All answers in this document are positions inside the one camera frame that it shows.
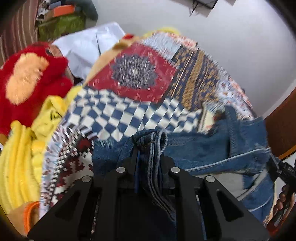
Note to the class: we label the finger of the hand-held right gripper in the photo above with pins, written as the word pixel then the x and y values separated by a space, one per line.
pixel 285 170

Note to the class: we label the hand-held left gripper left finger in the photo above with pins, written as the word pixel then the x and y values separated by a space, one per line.
pixel 111 197

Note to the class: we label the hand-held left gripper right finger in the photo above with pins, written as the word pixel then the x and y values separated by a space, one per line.
pixel 185 197

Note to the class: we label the blue denim jeans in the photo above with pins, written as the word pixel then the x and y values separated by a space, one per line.
pixel 196 150

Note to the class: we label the person's right hand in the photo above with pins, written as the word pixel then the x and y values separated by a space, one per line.
pixel 279 205

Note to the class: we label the yellow plush toy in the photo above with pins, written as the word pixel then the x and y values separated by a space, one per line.
pixel 20 162

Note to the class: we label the patchwork printed blanket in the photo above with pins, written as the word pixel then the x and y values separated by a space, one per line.
pixel 138 69

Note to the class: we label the red plush toy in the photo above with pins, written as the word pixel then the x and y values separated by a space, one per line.
pixel 46 78

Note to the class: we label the white cloth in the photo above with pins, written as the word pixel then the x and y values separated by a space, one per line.
pixel 85 44

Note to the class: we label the yellow pillow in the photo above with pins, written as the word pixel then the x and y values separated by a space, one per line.
pixel 167 30

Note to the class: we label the green patterned box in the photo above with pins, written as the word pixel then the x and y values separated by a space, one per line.
pixel 62 25

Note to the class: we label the striped brown curtain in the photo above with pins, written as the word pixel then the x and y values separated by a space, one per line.
pixel 16 34

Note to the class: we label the orange box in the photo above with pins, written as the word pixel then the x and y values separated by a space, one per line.
pixel 63 10

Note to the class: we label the pile of clutter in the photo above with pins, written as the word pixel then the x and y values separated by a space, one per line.
pixel 69 3

